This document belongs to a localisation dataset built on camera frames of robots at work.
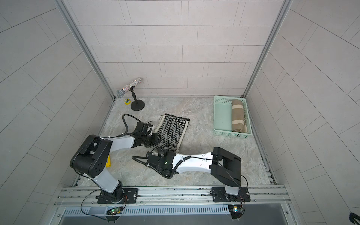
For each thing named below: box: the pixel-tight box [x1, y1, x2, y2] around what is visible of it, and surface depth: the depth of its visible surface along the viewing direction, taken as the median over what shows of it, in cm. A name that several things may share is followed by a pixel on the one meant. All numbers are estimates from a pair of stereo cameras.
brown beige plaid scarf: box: [231, 98, 248, 134], surface depth 101 cm
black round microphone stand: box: [129, 85, 146, 112], surface depth 111 cm
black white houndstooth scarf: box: [150, 113, 190, 153], surface depth 96 cm
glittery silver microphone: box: [115, 77, 143, 98], surface depth 93 cm
